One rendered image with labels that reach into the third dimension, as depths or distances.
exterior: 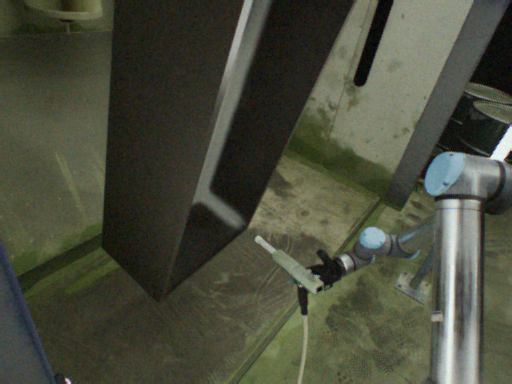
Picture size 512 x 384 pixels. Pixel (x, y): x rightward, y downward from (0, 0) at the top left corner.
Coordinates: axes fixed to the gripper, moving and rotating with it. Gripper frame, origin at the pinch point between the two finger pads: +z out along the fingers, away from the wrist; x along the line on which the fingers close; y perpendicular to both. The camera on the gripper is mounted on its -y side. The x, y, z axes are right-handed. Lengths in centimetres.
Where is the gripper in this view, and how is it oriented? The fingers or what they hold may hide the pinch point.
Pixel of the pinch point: (299, 281)
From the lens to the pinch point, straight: 138.5
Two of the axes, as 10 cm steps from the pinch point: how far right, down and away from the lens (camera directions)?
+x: -4.8, -2.4, 8.5
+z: -8.7, 2.6, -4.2
